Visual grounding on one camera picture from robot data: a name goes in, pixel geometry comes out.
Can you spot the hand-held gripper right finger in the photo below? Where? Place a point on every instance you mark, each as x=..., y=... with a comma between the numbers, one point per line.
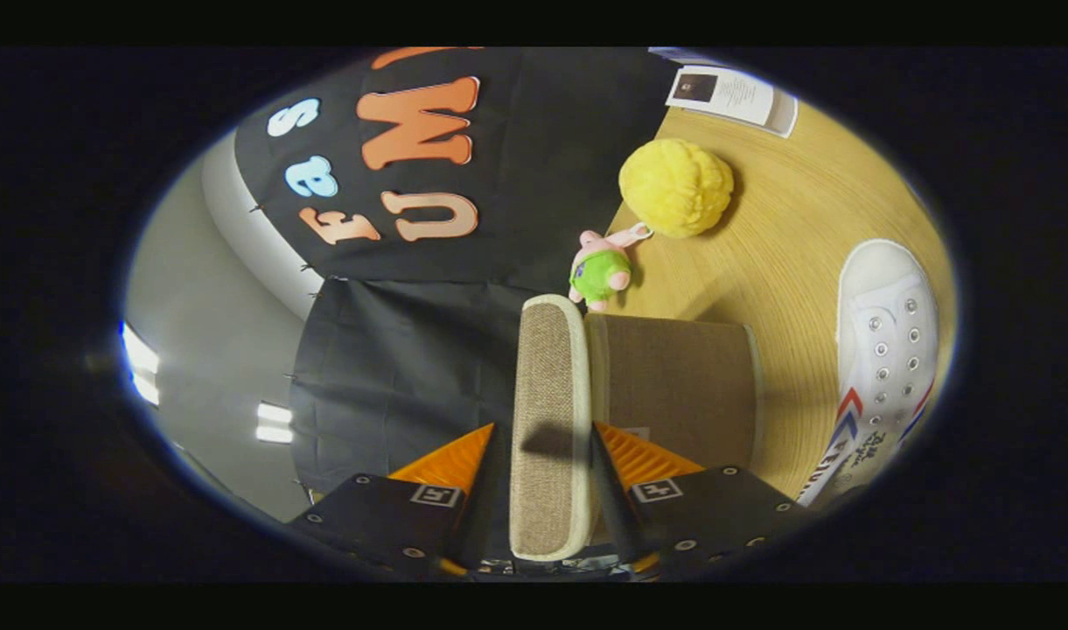
x=612, y=507

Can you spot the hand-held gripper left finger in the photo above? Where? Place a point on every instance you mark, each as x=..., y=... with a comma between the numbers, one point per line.
x=490, y=516

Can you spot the beige fabric storage box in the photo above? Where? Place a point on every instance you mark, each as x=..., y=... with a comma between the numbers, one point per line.
x=551, y=385

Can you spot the white shoe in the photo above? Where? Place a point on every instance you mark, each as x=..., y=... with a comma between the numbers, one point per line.
x=883, y=350

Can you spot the ceiling light panel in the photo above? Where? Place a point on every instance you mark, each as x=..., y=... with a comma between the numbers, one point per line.
x=140, y=363
x=274, y=423

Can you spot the pink green plush toy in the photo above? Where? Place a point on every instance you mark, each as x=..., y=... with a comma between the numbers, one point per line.
x=599, y=271

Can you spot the yellow fluffy ball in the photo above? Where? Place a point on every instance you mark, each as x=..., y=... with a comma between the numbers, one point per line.
x=673, y=188

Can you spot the white book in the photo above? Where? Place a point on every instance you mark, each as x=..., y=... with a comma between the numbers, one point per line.
x=743, y=96

